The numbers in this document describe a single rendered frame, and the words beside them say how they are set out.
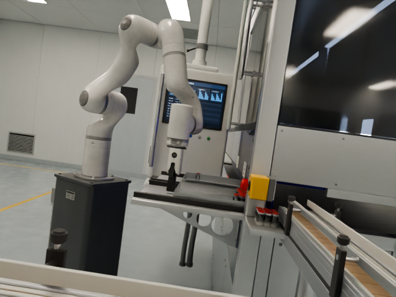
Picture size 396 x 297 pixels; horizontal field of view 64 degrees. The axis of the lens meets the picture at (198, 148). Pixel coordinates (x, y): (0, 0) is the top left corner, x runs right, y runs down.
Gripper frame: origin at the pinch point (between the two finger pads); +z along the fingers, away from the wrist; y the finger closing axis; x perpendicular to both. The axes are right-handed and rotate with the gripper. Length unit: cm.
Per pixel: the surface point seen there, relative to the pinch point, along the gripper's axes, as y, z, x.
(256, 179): -21.8, -10.2, -28.3
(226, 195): 19.6, 4.1, -23.0
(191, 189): 19.6, 3.8, -7.0
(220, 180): 53, 3, -21
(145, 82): 543, -107, 139
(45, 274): -86, -4, 4
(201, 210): -11.2, 4.6, -12.7
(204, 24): 95, -93, 3
